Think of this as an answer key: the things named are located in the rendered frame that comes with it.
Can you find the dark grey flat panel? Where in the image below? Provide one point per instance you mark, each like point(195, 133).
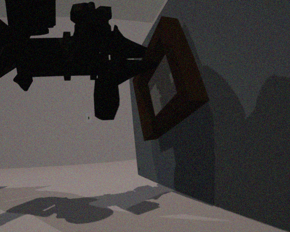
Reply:
point(234, 151)

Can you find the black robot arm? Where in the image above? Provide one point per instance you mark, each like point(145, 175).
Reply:
point(34, 57)

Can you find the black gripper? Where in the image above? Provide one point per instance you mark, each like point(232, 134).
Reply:
point(111, 73)

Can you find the brown wooden picture frame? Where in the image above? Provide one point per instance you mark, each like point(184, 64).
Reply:
point(172, 91)

